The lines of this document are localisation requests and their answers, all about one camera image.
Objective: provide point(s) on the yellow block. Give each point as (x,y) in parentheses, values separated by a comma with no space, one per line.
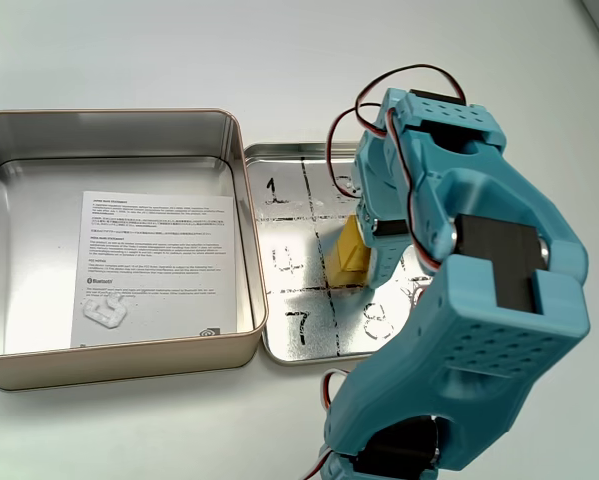
(349,255)

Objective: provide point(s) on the silver tin lid with numbers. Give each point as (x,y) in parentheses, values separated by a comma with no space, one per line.
(289,240)

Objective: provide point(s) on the white printed paper sheet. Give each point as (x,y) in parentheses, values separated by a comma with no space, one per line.
(154,260)

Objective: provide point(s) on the gold square tin box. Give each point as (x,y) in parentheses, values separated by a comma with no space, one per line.
(129,365)

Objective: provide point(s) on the small white plastic piece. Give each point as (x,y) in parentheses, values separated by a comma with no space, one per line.
(104,311)

